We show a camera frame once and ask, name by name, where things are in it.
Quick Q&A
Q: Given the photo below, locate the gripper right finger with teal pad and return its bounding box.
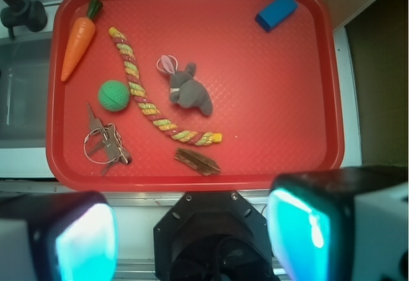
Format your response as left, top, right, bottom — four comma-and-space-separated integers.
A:
266, 165, 408, 280

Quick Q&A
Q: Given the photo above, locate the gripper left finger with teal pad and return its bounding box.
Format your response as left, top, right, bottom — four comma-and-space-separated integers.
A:
1, 192, 118, 280

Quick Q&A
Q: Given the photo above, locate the orange toy carrot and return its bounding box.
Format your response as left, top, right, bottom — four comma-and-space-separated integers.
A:
61, 0, 103, 82

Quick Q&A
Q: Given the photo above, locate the silver key bunch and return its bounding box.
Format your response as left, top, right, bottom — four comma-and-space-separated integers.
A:
83, 102, 132, 176

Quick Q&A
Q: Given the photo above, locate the brown wood bark piece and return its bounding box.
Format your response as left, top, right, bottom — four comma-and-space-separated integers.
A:
174, 148, 221, 176

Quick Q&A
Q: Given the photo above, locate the green rubber ball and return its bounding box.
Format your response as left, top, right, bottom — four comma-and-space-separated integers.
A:
97, 80, 130, 112

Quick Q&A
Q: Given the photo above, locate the red plastic tray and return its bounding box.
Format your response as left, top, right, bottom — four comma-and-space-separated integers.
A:
46, 0, 344, 192

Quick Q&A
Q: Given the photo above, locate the grey metal sink basin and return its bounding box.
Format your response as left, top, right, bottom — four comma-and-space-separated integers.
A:
1, 33, 52, 149

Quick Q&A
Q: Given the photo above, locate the grey plush bunny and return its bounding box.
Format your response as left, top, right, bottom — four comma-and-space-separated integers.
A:
156, 55, 213, 116

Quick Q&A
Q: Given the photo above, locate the brown cardboard panel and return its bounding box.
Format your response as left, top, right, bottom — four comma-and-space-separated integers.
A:
324, 0, 408, 166

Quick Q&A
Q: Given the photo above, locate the blue rectangular block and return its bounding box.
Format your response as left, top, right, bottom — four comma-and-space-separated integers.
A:
255, 0, 298, 33

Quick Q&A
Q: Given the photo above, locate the grey sink faucet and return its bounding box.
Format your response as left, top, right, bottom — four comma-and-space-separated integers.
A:
1, 0, 48, 41

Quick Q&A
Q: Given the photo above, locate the multicolour twisted rope toy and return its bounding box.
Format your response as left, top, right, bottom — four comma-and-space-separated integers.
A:
108, 27, 222, 146

